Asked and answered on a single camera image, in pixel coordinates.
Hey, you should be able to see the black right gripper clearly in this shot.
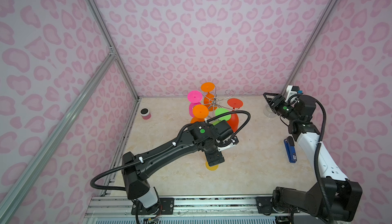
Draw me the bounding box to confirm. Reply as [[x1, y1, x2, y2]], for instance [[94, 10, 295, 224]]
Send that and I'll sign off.
[[263, 93, 301, 123]]

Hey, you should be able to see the yellow plastic wine glass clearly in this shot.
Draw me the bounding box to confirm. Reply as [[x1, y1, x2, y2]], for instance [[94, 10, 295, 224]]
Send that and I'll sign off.
[[205, 162, 218, 171]]

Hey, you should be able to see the red plastic wine glass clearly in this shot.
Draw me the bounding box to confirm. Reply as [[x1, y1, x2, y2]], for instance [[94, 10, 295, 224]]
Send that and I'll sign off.
[[227, 98, 244, 132]]

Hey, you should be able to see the green plastic wine glass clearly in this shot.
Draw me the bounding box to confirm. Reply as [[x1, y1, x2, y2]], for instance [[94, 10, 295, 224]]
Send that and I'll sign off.
[[211, 107, 232, 126]]

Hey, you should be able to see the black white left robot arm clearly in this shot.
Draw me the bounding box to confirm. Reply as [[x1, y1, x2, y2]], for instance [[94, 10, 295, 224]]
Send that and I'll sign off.
[[90, 110, 251, 214]]

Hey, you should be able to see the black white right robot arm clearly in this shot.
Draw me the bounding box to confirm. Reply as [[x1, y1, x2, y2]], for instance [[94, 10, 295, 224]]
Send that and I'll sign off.
[[263, 92, 362, 224]]

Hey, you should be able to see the front orange plastic wine glass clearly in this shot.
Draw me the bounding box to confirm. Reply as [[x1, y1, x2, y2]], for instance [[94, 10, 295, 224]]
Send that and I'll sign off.
[[191, 104, 209, 124]]

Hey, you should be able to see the orange plastic wine glass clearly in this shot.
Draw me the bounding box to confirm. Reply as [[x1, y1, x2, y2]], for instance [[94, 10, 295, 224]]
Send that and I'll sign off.
[[191, 104, 209, 124], [201, 82, 215, 112]]

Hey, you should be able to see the back orange plastic wine glass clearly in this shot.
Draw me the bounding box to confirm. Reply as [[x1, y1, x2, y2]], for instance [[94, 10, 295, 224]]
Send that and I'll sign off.
[[201, 82, 215, 112]]

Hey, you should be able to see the magenta plastic wine glass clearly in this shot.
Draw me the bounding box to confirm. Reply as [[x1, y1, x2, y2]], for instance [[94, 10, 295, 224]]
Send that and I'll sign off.
[[187, 90, 203, 117]]

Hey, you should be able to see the blue stapler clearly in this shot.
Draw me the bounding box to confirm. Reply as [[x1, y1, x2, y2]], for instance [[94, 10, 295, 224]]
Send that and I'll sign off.
[[283, 136, 297, 163]]

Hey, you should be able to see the aluminium corner frame post right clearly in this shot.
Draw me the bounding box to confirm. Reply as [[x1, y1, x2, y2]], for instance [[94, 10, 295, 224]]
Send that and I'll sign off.
[[282, 0, 340, 92]]

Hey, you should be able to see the aluminium corner frame post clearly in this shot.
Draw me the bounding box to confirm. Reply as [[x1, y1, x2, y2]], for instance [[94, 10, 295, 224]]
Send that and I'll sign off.
[[282, 0, 340, 92], [85, 0, 139, 100]]

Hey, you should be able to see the chrome wire wine glass rack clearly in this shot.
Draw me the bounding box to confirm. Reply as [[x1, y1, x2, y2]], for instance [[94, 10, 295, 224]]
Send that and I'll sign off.
[[212, 86, 236, 112]]

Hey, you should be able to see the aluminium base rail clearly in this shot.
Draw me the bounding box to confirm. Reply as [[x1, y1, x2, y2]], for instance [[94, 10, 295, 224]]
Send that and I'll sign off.
[[82, 194, 322, 224]]

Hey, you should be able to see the aluminium diagonal frame bar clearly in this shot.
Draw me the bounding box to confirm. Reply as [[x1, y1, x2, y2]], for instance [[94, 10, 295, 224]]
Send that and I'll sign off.
[[1, 54, 116, 224]]

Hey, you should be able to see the aluminium corner frame post left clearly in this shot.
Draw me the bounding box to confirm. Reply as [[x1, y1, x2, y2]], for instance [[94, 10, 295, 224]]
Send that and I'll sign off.
[[85, 0, 139, 100]]

